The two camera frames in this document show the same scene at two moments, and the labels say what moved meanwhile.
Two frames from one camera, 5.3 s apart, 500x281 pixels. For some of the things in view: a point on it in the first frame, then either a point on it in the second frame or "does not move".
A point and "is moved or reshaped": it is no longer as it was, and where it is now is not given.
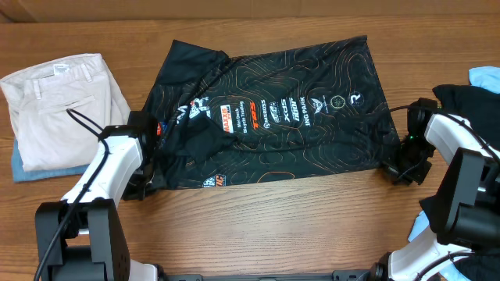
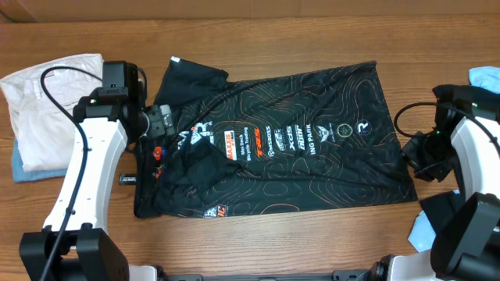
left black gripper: [133, 193] to [162, 120]
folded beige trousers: [49, 137] does not move
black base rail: [335, 275] does not move
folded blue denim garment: [19, 174] does not move
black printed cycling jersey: [305, 111] is moved or reshaped
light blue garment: [486, 76] does not move
